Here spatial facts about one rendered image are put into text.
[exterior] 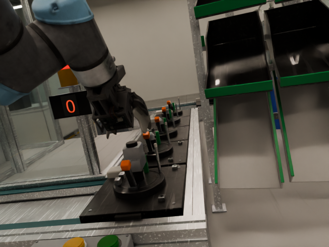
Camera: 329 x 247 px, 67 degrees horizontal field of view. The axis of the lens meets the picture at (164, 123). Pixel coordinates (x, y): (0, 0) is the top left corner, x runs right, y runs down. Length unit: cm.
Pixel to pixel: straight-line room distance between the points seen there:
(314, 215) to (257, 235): 16
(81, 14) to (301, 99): 53
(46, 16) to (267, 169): 49
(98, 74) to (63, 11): 12
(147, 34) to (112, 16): 165
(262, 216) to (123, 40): 1107
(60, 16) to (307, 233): 64
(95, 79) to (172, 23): 1087
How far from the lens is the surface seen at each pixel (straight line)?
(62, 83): 79
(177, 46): 1118
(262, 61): 64
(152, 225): 56
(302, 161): 62
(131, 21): 1155
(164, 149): 88
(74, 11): 40
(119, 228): 57
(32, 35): 41
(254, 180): 58
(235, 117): 65
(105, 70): 45
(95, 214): 62
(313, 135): 65
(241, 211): 74
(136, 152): 63
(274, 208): 75
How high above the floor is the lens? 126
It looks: 12 degrees down
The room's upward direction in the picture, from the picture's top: 10 degrees counter-clockwise
